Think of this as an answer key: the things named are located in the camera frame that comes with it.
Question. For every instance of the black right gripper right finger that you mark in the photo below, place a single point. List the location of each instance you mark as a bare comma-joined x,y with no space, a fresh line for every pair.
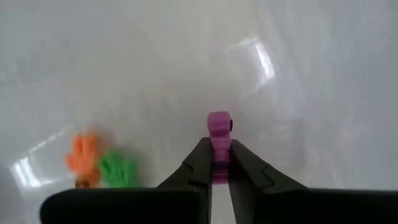
248,174

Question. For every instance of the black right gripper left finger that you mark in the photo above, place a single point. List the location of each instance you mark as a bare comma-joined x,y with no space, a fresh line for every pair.
196,168

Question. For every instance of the purple skeleton toy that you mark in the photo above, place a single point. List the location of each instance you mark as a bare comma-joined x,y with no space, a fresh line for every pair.
219,130

